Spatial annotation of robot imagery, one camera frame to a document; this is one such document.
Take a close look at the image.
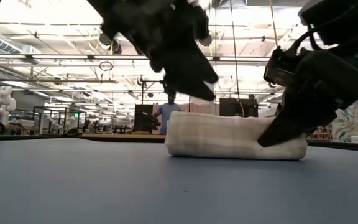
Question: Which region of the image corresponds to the black hanging cable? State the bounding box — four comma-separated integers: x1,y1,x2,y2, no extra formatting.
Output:
229,0,244,118

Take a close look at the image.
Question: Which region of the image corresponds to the yellow hanging cable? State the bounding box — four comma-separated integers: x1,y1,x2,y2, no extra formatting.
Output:
269,0,280,48

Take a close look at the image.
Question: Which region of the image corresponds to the horizontal metal bar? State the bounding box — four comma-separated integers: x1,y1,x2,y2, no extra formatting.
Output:
0,53,272,63

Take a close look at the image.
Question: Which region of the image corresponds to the black cable loop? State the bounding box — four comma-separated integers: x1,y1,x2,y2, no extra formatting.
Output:
99,60,114,72

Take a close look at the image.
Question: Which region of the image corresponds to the wide black monitor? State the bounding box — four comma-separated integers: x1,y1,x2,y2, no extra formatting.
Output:
219,98,260,119

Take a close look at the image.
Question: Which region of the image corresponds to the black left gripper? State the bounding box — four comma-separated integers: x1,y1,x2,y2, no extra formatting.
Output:
97,0,220,102

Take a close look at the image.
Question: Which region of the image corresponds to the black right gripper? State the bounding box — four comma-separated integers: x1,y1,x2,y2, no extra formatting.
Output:
257,50,358,149

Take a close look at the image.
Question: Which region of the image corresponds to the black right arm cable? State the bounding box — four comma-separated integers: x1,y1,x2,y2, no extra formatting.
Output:
286,0,358,57

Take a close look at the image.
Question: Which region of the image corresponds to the silver ribbed air duct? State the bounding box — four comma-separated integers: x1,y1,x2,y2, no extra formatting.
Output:
0,32,23,55

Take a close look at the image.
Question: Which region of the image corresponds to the black camera stand frame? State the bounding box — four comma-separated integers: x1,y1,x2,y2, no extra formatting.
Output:
140,78,168,107

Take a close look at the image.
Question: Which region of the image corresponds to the leaf print fabric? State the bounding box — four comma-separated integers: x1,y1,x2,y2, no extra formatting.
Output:
336,102,358,144

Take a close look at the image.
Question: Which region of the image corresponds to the white robot figure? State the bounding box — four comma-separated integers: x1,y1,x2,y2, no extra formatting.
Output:
0,86,17,126

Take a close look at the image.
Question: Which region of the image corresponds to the small black monitor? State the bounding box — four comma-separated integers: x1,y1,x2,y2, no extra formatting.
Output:
134,104,155,133

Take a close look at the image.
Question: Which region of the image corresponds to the black glass cabinet frame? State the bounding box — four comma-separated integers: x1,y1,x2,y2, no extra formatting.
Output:
32,106,88,136

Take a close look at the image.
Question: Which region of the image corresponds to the brown floral fabric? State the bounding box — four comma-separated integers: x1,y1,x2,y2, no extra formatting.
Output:
306,124,334,141

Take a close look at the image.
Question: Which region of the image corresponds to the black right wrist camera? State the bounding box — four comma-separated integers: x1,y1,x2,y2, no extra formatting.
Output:
262,45,296,89

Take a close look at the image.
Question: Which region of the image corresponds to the person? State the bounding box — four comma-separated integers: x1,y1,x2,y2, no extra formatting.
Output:
153,93,183,136

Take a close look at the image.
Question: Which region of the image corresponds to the white brown plaid towel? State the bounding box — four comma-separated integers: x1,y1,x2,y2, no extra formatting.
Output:
165,111,308,161

